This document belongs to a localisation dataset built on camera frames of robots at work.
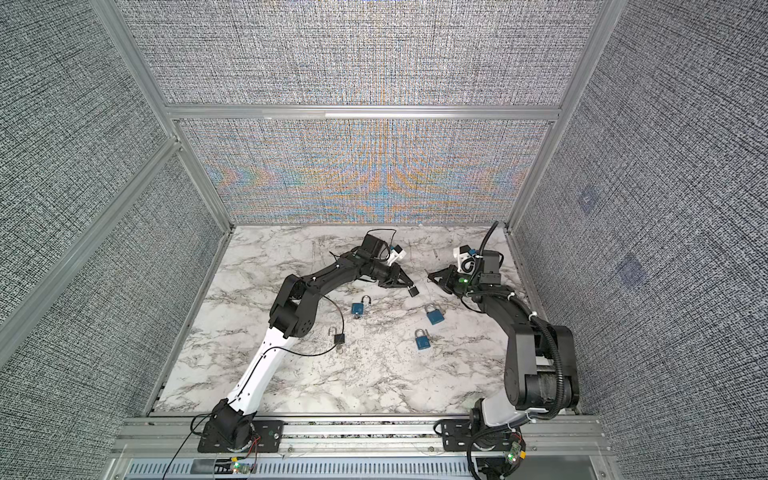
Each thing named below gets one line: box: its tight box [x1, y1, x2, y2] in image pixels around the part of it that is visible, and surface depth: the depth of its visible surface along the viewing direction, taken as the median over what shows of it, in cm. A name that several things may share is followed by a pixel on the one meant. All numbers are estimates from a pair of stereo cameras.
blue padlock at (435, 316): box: [426, 309, 445, 325], surface depth 97 cm
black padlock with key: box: [328, 326, 345, 354], surface depth 92 cm
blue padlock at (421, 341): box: [414, 328, 431, 350], surface depth 91 cm
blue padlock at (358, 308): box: [351, 295, 372, 315], surface depth 99 cm
